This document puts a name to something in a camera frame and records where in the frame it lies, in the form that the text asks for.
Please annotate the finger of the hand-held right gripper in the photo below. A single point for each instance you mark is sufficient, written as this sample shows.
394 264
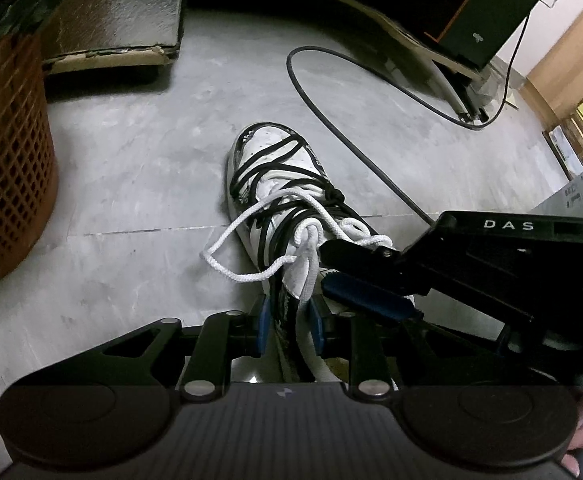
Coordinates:
356 257
371 297

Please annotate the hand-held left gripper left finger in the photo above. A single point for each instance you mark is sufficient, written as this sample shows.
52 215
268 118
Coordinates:
264 325

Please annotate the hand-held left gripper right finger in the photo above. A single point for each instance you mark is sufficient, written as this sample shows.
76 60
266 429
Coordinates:
316 327

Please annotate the white shoelace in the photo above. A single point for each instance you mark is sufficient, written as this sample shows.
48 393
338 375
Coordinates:
251 276

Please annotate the white and black sneaker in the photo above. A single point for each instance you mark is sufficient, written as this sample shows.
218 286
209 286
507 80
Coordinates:
266 145

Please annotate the black shoelace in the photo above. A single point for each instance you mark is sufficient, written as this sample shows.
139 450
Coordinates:
274 245

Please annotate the white carton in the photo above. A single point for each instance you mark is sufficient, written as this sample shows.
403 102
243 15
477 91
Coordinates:
566 152

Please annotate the white metal stand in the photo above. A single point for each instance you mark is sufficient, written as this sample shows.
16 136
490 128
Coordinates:
466 95

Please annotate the black speaker with orange edge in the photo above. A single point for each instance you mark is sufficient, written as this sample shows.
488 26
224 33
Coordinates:
496 10

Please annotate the orange mesh wastebasket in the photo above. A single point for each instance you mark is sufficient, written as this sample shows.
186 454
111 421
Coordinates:
11 185

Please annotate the silver foil-covered box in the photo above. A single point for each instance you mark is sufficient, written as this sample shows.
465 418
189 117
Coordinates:
121 5

